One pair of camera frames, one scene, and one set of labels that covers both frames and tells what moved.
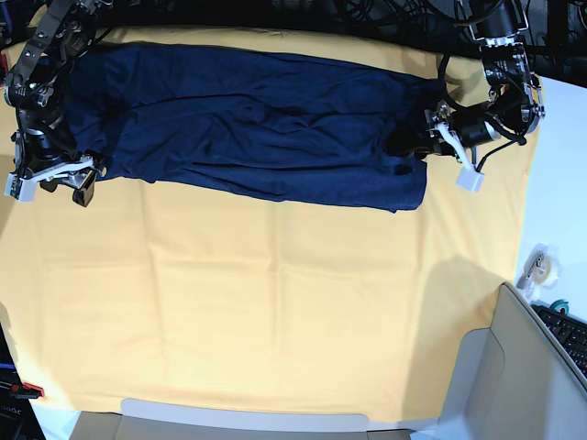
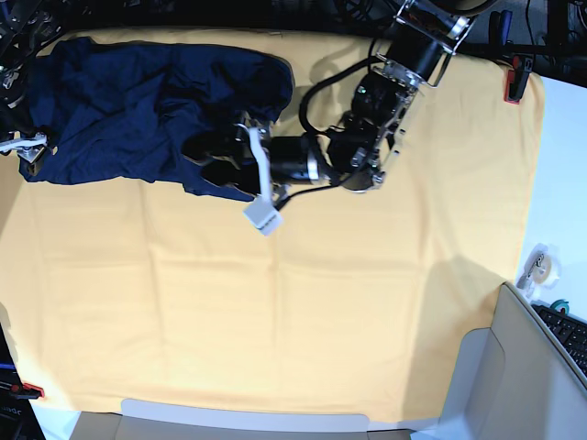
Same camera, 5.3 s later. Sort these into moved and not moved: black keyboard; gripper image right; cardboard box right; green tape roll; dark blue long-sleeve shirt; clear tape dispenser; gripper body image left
Moved: gripper body image left; dark blue long-sleeve shirt; gripper image right
Not moved: green tape roll; clear tape dispenser; cardboard box right; black keyboard
